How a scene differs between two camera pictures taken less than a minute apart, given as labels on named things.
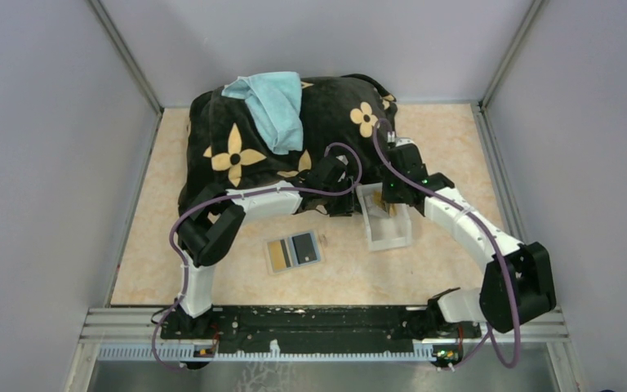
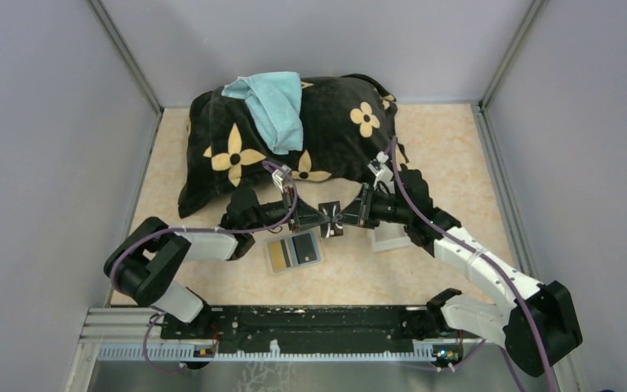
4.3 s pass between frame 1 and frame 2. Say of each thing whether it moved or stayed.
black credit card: stayed
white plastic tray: stayed
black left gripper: moved
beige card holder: stayed
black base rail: stayed
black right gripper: moved
